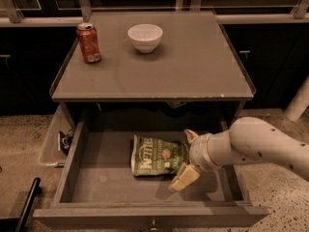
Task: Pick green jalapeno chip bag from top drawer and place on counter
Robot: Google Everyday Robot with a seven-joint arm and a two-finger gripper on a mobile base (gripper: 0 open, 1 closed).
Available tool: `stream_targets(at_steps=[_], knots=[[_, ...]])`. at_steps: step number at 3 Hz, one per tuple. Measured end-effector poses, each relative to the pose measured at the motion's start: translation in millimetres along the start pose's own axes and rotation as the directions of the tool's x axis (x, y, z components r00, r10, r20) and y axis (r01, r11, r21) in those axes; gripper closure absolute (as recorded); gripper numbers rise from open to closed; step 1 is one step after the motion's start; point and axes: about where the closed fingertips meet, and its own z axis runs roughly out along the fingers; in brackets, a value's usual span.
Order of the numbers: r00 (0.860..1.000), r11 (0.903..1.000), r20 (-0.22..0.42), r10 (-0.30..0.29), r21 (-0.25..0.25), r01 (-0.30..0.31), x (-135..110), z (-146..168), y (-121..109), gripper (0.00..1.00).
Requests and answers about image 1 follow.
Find metal drawer handle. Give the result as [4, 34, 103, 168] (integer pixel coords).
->
[150, 219, 157, 232]

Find orange soda can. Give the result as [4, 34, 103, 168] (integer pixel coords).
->
[76, 22, 101, 63]

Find clear plastic storage bin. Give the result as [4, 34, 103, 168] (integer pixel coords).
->
[38, 106, 73, 167]

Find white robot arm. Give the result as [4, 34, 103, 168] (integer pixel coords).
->
[169, 117, 309, 191]

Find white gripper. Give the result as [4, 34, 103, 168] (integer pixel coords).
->
[169, 129, 221, 192]

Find open grey top drawer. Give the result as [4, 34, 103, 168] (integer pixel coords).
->
[34, 109, 268, 229]

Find green jalapeno chip bag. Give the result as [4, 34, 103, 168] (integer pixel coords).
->
[131, 135, 188, 177]

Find white ceramic bowl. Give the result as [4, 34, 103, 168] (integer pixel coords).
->
[127, 24, 163, 53]

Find black bar lower left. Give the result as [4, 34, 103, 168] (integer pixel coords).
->
[0, 177, 42, 232]

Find grey cabinet counter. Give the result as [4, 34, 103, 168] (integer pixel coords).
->
[49, 11, 257, 133]

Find dark item in bin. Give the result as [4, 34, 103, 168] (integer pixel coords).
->
[58, 130, 73, 154]

